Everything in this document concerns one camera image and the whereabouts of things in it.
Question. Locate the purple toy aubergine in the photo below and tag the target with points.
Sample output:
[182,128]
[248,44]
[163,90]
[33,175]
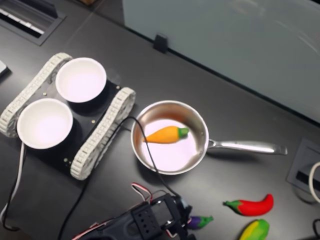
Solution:
[200,222]

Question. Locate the yellow green toy corn cob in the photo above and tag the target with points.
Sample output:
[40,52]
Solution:
[255,230]

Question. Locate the white bowl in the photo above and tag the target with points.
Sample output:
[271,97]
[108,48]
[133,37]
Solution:
[80,80]
[45,123]

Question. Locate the brown cardboard box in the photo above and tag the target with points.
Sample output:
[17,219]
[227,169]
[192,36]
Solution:
[87,1]

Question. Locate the tracked vehicle with white tracks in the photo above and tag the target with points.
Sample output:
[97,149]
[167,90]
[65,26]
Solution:
[85,120]

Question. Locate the orange toy carrot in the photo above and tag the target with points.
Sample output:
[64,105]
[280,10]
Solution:
[166,136]

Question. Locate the black partition clip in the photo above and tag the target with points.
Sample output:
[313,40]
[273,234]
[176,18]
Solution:
[160,42]

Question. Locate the frosted glass partition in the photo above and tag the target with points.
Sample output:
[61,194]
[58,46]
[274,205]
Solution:
[225,37]

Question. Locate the red toy chilli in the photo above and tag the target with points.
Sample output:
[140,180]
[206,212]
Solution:
[252,206]

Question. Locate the silver laptop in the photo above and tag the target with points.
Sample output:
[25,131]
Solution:
[3,70]

